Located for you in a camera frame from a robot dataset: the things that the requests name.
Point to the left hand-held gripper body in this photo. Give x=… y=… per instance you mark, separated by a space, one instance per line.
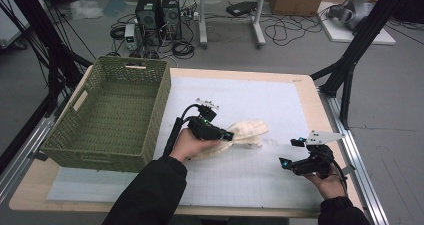
x=203 y=130

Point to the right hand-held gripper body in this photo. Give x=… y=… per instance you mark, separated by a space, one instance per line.
x=315 y=165

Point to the cream printed cloth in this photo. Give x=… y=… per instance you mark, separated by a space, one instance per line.
x=248 y=131

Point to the green woven basket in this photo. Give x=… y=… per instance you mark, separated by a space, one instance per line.
x=113 y=101

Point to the person's left hand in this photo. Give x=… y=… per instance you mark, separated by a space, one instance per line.
x=188 y=146

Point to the person's right hand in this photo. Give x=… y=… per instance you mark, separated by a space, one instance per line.
x=330 y=186

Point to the white grid mat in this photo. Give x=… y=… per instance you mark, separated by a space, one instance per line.
x=233 y=91

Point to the white desk leg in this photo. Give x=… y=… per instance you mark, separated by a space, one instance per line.
x=202 y=18
x=258 y=21

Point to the white power strip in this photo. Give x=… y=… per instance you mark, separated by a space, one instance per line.
x=190 y=15

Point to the white floor board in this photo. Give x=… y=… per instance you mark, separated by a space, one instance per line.
x=336 y=33

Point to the slim black computer tower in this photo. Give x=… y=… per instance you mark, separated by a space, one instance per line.
x=172 y=15

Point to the grey power supply unit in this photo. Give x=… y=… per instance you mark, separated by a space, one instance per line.
x=130 y=35

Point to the large black computer tower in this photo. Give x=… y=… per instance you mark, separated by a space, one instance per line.
x=148 y=18

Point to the black flat box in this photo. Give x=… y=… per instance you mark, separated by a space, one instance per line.
x=240 y=8

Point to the grey headset device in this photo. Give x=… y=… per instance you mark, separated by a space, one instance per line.
x=353 y=11

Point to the brown cardboard box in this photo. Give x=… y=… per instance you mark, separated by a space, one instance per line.
x=296 y=0

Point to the blue sheet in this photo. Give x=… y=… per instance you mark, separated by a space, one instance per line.
x=115 y=6

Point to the clear plastic bag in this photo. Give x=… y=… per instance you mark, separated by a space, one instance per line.
x=86 y=10

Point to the grey metal bracket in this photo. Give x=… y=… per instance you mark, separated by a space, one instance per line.
x=350 y=170

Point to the aluminium rail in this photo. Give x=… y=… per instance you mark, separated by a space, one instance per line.
x=358 y=158
x=30 y=145

